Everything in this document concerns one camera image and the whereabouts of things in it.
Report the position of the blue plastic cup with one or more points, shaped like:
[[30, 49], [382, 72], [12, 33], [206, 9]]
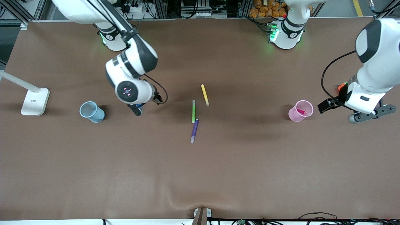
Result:
[[97, 116]]

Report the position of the white lamp stand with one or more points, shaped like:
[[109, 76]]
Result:
[[34, 103]]

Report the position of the purple marker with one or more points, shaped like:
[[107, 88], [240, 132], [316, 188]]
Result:
[[195, 128]]

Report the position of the green marker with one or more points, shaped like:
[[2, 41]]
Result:
[[193, 111]]

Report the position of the pink plastic cup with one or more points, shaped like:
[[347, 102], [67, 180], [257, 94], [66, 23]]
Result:
[[295, 116]]

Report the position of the yellow marker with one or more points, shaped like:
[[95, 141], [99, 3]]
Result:
[[204, 94]]

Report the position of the table edge clamp mount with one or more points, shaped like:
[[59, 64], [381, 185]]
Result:
[[200, 217]]

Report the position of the bag of orange items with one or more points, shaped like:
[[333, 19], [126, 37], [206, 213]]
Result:
[[265, 9]]

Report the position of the aluminium frame post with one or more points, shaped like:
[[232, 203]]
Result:
[[386, 7], [40, 9]]

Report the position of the pink marker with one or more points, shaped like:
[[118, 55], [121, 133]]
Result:
[[301, 111]]

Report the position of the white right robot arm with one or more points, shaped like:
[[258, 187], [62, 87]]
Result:
[[134, 56]]

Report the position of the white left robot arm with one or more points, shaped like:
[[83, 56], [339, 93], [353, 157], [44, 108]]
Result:
[[381, 62]]

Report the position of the grey power strip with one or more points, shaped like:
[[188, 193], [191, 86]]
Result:
[[203, 14]]

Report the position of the colourful puzzle cube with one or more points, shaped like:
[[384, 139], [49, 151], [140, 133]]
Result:
[[341, 87]]

